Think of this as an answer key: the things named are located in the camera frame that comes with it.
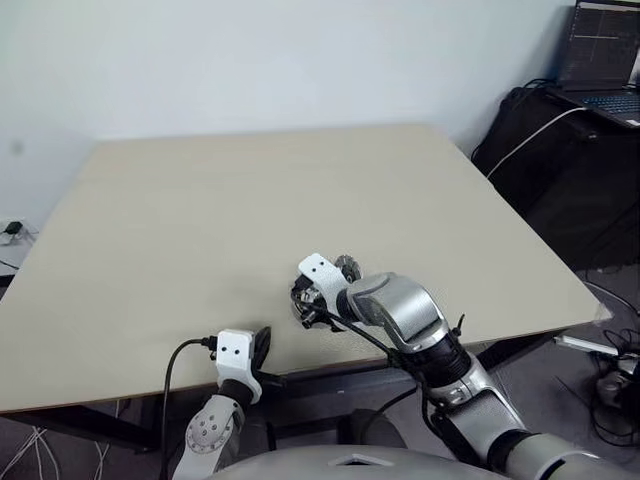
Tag black open laptop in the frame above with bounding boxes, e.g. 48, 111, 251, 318
543, 0, 640, 132

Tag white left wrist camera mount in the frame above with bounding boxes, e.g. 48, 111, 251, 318
215, 328, 264, 404

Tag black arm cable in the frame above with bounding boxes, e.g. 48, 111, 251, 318
158, 337, 219, 480
313, 307, 469, 401

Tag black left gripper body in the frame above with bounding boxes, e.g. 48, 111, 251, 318
248, 342, 267, 384

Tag black table frame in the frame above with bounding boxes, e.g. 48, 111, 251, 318
0, 329, 556, 455

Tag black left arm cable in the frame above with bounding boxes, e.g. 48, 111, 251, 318
158, 337, 219, 480

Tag long white power strip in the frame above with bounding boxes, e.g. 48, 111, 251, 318
552, 334, 622, 357

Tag black equipment case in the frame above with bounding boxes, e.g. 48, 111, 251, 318
471, 85, 640, 274

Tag white power strip with adapter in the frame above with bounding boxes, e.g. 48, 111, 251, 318
0, 216, 40, 247

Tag black floor cables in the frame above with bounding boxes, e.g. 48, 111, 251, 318
554, 279, 640, 454

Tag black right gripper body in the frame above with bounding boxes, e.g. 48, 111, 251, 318
290, 273, 335, 332

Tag white laptop cable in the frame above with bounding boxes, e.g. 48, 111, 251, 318
486, 105, 587, 179

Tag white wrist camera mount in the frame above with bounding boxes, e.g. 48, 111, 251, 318
297, 253, 350, 312
215, 328, 264, 404

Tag thin white floor cables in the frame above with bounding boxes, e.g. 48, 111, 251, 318
0, 424, 111, 480

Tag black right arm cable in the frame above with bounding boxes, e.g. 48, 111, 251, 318
313, 307, 469, 401

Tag grey robot torso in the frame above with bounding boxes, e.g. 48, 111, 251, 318
203, 443, 506, 480

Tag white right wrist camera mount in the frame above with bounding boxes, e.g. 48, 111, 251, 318
297, 253, 350, 312

